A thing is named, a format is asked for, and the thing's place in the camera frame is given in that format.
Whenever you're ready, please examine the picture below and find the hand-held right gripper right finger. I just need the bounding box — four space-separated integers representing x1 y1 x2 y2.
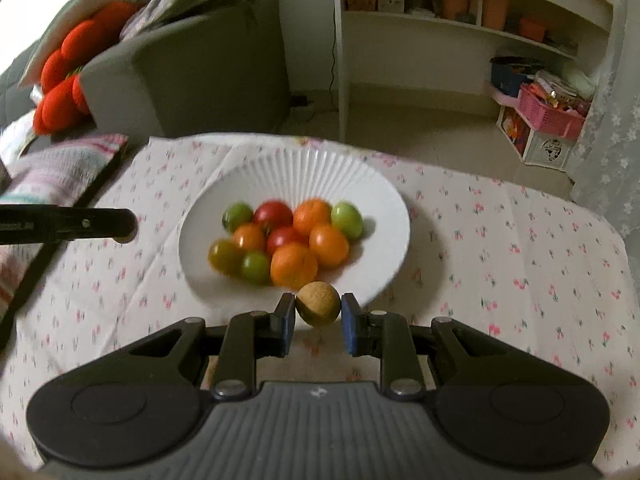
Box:
340 292 511 403

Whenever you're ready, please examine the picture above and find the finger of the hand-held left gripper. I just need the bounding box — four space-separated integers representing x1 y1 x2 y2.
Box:
47 206 139 245

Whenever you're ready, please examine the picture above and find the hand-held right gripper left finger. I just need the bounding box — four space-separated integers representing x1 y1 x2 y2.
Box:
127 292 297 401

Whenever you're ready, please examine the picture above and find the tan and olive ball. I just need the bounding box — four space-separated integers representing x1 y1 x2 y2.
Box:
295 281 342 329

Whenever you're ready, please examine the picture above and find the orange tomato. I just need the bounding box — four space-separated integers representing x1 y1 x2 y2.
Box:
292 198 333 236
309 223 351 268
231 223 267 256
270 242 319 286

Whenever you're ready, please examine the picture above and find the red tomato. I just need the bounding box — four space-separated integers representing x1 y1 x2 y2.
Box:
252 200 294 233
266 226 306 256

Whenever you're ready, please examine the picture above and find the olive brown tomato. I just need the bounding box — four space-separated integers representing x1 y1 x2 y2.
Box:
207 238 245 276

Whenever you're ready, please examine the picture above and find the light green tomato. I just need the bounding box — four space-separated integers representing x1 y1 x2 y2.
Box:
331 201 364 240

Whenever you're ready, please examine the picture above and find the dark green tomato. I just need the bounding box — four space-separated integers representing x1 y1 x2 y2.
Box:
221 201 255 233

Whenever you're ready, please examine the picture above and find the white ribbed plate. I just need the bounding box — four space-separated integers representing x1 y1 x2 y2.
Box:
177 147 412 311

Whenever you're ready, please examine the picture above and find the patterned cushion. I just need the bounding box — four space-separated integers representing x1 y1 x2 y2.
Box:
0 132 128 321

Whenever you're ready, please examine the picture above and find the orange-red plush cushion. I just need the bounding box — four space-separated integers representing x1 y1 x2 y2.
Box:
32 2 146 136

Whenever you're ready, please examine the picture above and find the cherry print tablecloth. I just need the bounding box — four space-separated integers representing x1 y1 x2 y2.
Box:
0 132 640 480

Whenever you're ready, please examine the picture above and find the grey armchair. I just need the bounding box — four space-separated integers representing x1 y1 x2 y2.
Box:
80 10 291 138

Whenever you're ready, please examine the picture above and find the white storage box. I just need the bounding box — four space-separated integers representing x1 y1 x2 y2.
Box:
495 105 576 173

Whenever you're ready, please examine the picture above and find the white shelf unit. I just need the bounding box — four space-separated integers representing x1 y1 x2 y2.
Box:
332 0 616 143

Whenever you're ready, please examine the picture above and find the pink plastic basket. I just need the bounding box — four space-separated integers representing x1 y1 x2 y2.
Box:
517 82 587 141

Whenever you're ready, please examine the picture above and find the blue box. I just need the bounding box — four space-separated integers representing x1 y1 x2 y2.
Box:
490 57 543 98

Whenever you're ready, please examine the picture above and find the pale green bundle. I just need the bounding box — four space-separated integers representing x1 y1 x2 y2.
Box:
562 62 598 101

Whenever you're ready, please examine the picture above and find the white lace curtain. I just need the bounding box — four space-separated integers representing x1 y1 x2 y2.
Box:
570 0 640 246

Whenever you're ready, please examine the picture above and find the black power cable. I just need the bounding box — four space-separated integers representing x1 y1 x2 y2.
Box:
327 0 338 106

